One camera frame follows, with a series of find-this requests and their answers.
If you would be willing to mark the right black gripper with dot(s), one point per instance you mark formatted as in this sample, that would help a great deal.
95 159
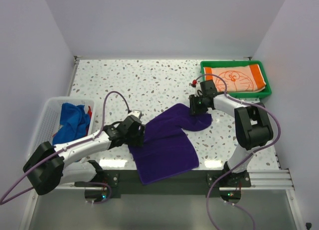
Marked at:
194 110

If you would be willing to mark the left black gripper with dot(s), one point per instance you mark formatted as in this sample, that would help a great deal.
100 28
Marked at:
138 139

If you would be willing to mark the purple towel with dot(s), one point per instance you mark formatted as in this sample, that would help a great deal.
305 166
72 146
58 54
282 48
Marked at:
167 150

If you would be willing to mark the orange Doraemon towel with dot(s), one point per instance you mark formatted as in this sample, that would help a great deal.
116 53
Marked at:
240 79

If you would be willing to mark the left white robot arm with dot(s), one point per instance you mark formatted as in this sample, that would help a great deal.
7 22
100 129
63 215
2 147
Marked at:
50 166

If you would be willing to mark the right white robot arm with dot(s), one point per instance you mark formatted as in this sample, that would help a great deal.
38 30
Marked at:
252 125

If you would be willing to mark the teal and red towel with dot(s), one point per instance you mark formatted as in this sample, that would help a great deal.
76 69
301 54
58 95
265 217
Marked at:
89 112

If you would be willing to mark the blue towel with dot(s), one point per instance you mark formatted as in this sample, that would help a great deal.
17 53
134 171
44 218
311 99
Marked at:
74 123

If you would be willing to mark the white plastic basket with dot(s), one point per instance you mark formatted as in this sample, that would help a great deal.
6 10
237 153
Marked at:
49 121

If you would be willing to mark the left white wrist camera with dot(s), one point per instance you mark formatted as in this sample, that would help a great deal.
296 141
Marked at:
136 113

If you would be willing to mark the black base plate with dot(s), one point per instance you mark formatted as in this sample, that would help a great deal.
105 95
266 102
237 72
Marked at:
159 187

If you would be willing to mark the aluminium rail frame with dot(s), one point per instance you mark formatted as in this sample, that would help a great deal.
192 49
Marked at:
269 177

